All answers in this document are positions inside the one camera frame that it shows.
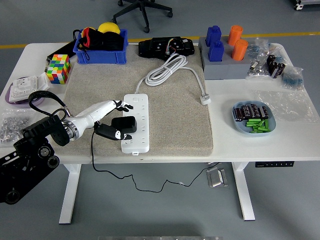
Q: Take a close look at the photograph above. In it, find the bag of black capacitors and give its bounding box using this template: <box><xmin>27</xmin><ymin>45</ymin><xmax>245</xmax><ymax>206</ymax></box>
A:
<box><xmin>266</xmin><ymin>54</ymin><xmax>287</xmax><ymax>80</ymax></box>

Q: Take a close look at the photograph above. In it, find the colourful puzzle cube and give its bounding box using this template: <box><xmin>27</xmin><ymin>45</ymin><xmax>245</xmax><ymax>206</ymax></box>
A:
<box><xmin>45</xmin><ymin>53</ymin><xmax>72</xmax><ymax>85</ymax></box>

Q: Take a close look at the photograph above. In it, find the blue square block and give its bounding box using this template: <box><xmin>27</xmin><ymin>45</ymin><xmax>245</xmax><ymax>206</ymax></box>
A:
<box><xmin>208</xmin><ymin>40</ymin><xmax>225</xmax><ymax>62</ymax></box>
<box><xmin>205</xmin><ymin>25</ymin><xmax>223</xmax><ymax>47</ymax></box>

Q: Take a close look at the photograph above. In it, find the silver foot pedal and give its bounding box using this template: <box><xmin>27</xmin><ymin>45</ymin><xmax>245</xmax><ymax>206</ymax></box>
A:
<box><xmin>205</xmin><ymin>167</ymin><xmax>229</xmax><ymax>188</ymax></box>

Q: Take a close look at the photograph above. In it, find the bag of silver parts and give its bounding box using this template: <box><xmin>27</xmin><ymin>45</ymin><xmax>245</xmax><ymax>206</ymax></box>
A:
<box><xmin>246</xmin><ymin>58</ymin><xmax>272</xmax><ymax>81</ymax></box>

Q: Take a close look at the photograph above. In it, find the white table leg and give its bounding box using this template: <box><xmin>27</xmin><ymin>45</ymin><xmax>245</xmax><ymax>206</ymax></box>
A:
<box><xmin>231</xmin><ymin>162</ymin><xmax>256</xmax><ymax>222</ymax></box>
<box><xmin>58</xmin><ymin>163</ymin><xmax>82</xmax><ymax>225</ymax></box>

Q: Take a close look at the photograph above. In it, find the bag of silver nuts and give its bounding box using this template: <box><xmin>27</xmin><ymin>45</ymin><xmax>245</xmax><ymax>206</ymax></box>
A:
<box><xmin>0</xmin><ymin>108</ymin><xmax>36</xmax><ymax>148</ymax></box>

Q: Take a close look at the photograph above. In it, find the grey block holder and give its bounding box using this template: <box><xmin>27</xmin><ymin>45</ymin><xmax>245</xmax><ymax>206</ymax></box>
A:
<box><xmin>198</xmin><ymin>36</ymin><xmax>252</xmax><ymax>81</ymax></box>

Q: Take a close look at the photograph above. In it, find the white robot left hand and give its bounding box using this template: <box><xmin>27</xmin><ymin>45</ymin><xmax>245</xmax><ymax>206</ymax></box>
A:
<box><xmin>73</xmin><ymin>99</ymin><xmax>134</xmax><ymax>141</ymax></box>

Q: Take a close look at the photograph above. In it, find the white cart frame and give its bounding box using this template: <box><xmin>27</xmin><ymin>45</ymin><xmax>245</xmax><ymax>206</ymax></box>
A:
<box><xmin>291</xmin><ymin>0</ymin><xmax>320</xmax><ymax>11</ymax></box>

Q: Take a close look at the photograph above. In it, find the white wall socket panel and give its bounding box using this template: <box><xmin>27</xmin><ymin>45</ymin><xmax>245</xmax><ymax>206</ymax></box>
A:
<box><xmin>8</xmin><ymin>74</ymin><xmax>50</xmax><ymax>103</ymax></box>

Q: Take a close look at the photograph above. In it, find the blue plastic bin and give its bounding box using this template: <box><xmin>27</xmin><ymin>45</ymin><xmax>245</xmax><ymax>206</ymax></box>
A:
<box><xmin>72</xmin><ymin>28</ymin><xmax>129</xmax><ymax>65</ymax></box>

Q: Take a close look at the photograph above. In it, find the white power cord with plug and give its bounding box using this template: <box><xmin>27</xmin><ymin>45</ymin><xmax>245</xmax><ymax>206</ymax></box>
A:
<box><xmin>135</xmin><ymin>54</ymin><xmax>212</xmax><ymax>106</ymax></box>

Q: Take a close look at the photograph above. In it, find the black office chair base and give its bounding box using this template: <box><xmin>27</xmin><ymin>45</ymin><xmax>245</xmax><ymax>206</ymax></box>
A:
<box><xmin>111</xmin><ymin>0</ymin><xmax>174</xmax><ymax>34</ymax></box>

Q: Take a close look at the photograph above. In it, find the bag of blue components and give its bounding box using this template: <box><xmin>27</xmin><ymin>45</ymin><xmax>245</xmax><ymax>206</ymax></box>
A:
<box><xmin>279</xmin><ymin>66</ymin><xmax>306</xmax><ymax>91</ymax></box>

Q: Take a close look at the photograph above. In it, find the orange cylinder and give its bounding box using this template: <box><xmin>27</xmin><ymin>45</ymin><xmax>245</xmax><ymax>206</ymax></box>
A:
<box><xmin>226</xmin><ymin>25</ymin><xmax>244</xmax><ymax>46</ymax></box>
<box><xmin>231</xmin><ymin>39</ymin><xmax>249</xmax><ymax>61</ymax></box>

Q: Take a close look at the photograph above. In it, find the black plug adapter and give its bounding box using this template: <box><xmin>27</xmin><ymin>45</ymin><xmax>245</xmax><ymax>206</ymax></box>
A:
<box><xmin>111</xmin><ymin>116</ymin><xmax>138</xmax><ymax>135</ymax></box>

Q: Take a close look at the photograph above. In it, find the empty clear plastic bag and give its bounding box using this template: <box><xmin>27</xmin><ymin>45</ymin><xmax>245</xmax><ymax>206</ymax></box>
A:
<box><xmin>253</xmin><ymin>89</ymin><xmax>320</xmax><ymax>123</ymax></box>

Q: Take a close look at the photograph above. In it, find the black table control panel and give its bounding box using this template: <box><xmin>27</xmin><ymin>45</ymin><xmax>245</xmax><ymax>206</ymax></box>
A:
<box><xmin>254</xmin><ymin>161</ymin><xmax>295</xmax><ymax>168</ymax></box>

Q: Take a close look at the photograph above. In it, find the grey-brown mat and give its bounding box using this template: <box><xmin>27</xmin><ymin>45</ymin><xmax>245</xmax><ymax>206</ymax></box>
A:
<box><xmin>49</xmin><ymin>43</ymin><xmax>215</xmax><ymax>158</ymax></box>

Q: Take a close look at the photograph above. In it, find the large yellow ball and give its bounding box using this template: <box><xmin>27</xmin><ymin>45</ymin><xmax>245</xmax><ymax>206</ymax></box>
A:
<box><xmin>97</xmin><ymin>21</ymin><xmax>121</xmax><ymax>35</ymax></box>

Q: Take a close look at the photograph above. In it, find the purple tray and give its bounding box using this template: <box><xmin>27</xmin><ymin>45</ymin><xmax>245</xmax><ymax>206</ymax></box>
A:
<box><xmin>4</xmin><ymin>83</ymin><xmax>46</xmax><ymax>109</ymax></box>

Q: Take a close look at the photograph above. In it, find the long black box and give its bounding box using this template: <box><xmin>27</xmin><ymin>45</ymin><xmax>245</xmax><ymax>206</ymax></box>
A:
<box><xmin>46</xmin><ymin>41</ymin><xmax>76</xmax><ymax>67</ymax></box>

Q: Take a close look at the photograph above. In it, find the black electronic device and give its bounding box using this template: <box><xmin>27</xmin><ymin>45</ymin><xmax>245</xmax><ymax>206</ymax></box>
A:
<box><xmin>138</xmin><ymin>36</ymin><xmax>195</xmax><ymax>61</ymax></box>

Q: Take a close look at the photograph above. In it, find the white power strip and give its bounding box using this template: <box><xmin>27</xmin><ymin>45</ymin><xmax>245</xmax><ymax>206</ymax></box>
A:
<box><xmin>120</xmin><ymin>93</ymin><xmax>150</xmax><ymax>156</ymax></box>

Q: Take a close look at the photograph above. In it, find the thin black adapter cord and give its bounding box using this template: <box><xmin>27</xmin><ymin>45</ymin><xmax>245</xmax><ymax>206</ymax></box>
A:
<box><xmin>90</xmin><ymin>126</ymin><xmax>222</xmax><ymax>194</ymax></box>

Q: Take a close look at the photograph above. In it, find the light blue plate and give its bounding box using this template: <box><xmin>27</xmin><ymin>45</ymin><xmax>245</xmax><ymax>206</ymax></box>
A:
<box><xmin>231</xmin><ymin>100</ymin><xmax>277</xmax><ymax>138</ymax></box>

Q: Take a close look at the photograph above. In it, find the bag of small blue parts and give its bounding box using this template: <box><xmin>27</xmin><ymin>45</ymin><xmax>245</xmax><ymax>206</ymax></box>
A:
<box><xmin>247</xmin><ymin>37</ymin><xmax>270</xmax><ymax>61</ymax></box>

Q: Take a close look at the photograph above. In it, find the black bag with red trim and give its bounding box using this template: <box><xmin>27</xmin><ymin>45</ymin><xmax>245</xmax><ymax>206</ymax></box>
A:
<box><xmin>72</xmin><ymin>27</ymin><xmax>125</xmax><ymax>61</ymax></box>

